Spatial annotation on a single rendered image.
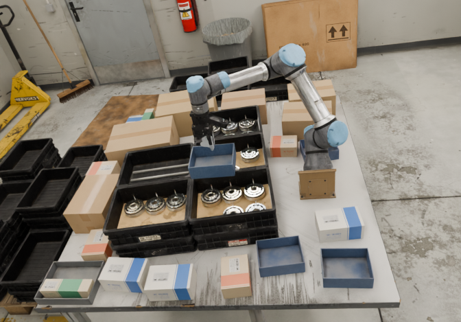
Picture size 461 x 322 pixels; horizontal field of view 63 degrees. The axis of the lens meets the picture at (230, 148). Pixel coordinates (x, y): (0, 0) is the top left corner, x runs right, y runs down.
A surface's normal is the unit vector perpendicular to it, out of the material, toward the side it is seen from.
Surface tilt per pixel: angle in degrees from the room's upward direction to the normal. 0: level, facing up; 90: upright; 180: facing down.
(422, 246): 0
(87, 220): 90
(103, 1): 90
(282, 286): 0
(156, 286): 0
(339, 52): 73
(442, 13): 90
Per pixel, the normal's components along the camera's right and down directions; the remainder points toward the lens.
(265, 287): -0.15, -0.78
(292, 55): 0.29, -0.24
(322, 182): -0.07, 0.62
